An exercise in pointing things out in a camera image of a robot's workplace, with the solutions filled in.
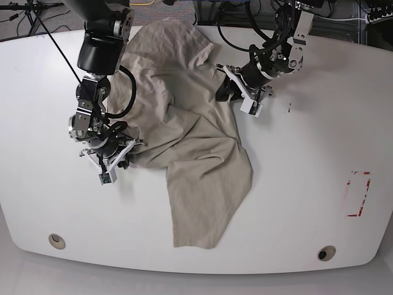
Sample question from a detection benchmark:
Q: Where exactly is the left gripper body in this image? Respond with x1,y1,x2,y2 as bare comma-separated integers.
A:
216,61,273,103

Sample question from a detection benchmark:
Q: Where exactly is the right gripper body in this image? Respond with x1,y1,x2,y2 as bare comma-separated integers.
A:
79,136,144,173

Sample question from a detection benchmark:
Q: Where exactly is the beige T-shirt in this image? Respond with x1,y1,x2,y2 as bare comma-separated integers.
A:
122,18,253,249

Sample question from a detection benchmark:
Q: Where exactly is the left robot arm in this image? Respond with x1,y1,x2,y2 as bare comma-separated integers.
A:
217,1,323,95

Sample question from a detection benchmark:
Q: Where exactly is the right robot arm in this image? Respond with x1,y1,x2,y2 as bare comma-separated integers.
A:
65,1,136,183

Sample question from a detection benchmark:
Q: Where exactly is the white power strip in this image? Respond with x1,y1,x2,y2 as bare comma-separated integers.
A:
365,4,392,25

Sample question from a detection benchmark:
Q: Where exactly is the black tripod stand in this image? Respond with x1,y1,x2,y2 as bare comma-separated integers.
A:
1,1,64,37

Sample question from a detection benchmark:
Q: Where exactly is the red tape rectangle marking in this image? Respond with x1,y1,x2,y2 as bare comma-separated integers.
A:
344,171,372,218

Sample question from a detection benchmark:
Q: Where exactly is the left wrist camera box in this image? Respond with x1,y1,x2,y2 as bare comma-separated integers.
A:
240,98,263,117

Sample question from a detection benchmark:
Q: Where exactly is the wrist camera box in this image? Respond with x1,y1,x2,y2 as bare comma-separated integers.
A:
99,170,117,185
240,98,263,117

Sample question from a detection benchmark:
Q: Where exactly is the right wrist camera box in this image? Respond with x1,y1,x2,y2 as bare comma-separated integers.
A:
99,170,117,185

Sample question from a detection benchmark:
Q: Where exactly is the white cable on floor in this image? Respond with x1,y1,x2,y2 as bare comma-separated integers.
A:
313,17,368,23

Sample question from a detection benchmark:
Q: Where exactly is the left table cable grommet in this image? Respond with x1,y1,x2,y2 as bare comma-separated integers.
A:
49,234,66,250

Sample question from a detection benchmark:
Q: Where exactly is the table cable grommet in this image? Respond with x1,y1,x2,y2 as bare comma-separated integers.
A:
49,234,66,250
317,245,336,262

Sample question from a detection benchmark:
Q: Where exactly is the right table cable grommet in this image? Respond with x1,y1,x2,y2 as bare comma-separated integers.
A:
317,245,336,262

